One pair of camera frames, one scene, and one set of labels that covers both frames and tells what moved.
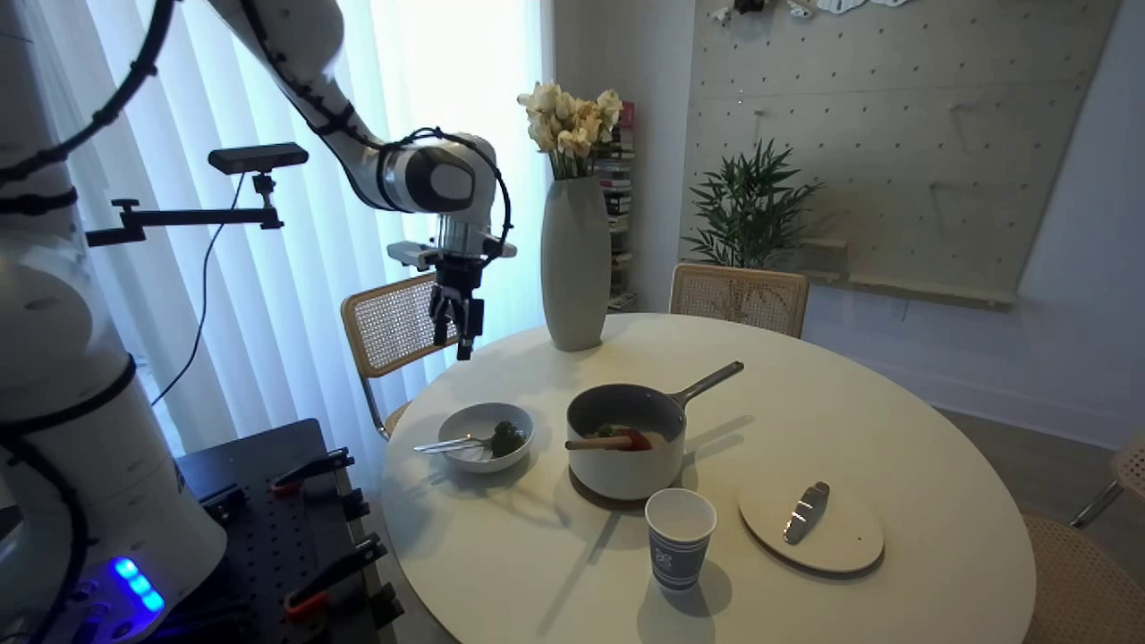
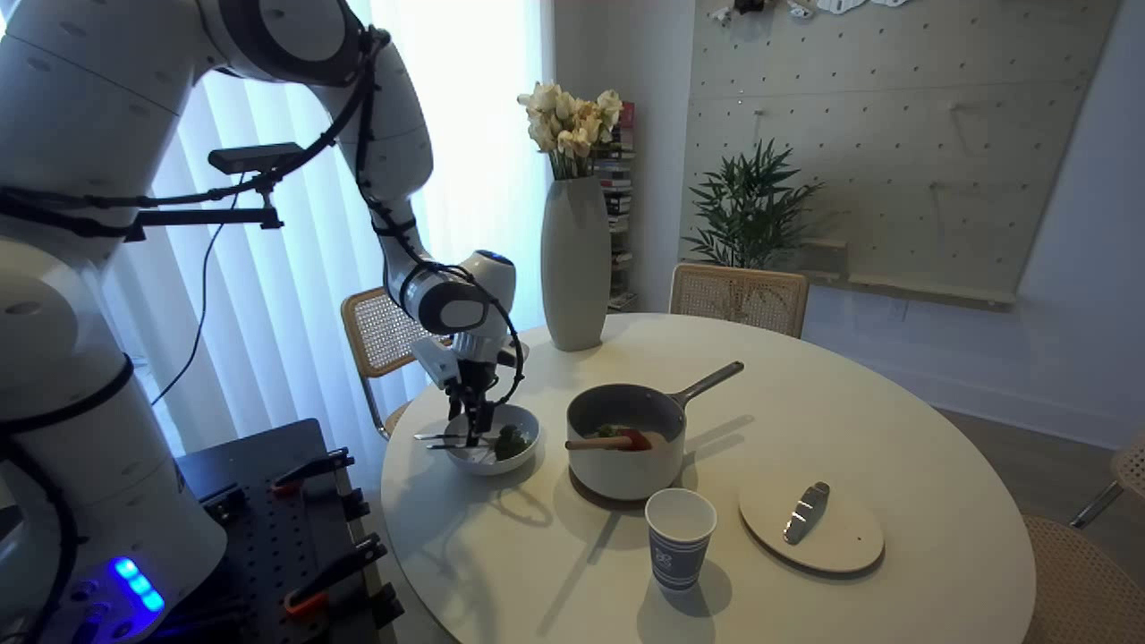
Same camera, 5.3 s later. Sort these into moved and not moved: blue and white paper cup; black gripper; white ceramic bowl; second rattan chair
Moved: black gripper
Not moved: second rattan chair; blue and white paper cup; white ceramic bowl
